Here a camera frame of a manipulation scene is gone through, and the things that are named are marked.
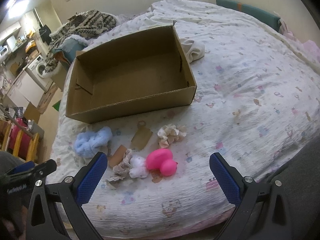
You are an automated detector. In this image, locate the white kitchen cabinet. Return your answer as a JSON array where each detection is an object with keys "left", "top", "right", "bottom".
[{"left": 6, "top": 71, "right": 44, "bottom": 108}]

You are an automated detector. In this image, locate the cream ruffled scrunchie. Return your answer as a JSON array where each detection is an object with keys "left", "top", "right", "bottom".
[{"left": 157, "top": 124, "right": 187, "bottom": 148}]

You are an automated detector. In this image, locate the teal fleece-lined jacket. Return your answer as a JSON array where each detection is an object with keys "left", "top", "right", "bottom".
[{"left": 53, "top": 35, "right": 89, "bottom": 70}]

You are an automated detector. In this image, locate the cream folded cloth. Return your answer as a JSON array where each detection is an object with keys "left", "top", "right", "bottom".
[{"left": 180, "top": 38, "right": 205, "bottom": 63}]

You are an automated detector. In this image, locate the teal bolster cushion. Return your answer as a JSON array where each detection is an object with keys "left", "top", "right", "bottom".
[{"left": 216, "top": 0, "right": 281, "bottom": 31}]

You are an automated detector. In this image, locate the brown paper hang tag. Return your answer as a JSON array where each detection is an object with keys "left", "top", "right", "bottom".
[{"left": 131, "top": 121, "right": 153, "bottom": 151}]

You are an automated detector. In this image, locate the white patterned bed quilt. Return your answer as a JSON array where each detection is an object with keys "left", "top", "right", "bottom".
[{"left": 47, "top": 0, "right": 319, "bottom": 239}]

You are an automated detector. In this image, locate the patterned knit blanket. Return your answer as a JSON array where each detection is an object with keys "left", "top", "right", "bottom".
[{"left": 44, "top": 9, "right": 118, "bottom": 77}]

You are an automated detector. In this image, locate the open brown cardboard box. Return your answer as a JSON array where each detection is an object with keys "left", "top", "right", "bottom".
[{"left": 66, "top": 25, "right": 197, "bottom": 124}]

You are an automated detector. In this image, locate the yellow wooden chair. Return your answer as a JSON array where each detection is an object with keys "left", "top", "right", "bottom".
[{"left": 1, "top": 120, "right": 40, "bottom": 162}]

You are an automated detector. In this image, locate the white washing machine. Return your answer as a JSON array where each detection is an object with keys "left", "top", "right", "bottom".
[{"left": 25, "top": 55, "right": 53, "bottom": 93}]

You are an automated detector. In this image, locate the light blue fluffy scrunchie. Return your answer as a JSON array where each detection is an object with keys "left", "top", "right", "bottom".
[{"left": 74, "top": 126, "right": 113, "bottom": 158}]

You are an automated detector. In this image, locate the beige brown scrunchie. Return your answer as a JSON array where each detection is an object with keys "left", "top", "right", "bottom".
[{"left": 106, "top": 148, "right": 132, "bottom": 188}]

